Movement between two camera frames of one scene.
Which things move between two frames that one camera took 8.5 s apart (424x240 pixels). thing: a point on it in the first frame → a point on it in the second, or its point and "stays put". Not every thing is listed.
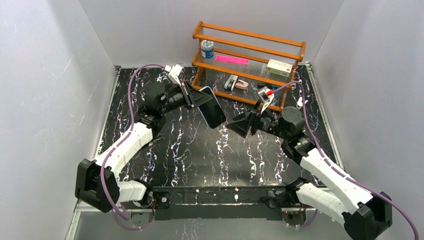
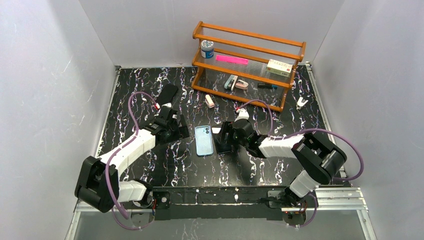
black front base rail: x=214 y=202 stays put
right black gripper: x=253 y=121 → x=225 y=133
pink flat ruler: x=232 y=59 stays put
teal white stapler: x=231 y=81 stays put
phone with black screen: x=211 y=110 → x=223 y=140
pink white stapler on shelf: x=241 y=84 stays put
